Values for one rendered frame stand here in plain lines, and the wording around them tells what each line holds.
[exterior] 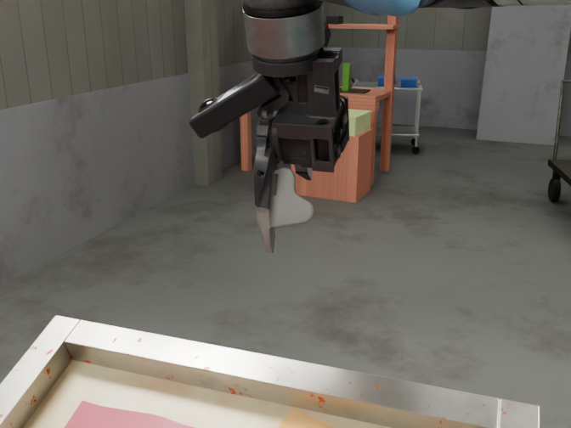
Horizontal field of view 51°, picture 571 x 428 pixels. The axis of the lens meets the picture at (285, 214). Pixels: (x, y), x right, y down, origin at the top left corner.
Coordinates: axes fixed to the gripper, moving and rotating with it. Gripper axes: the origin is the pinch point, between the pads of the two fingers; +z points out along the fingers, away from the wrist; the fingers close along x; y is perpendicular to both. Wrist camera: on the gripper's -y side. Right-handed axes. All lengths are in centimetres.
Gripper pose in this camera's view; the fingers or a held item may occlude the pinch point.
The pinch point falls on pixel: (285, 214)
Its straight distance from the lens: 71.0
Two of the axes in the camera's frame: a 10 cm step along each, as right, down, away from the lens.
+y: 9.5, 1.1, -3.0
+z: 0.9, 8.1, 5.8
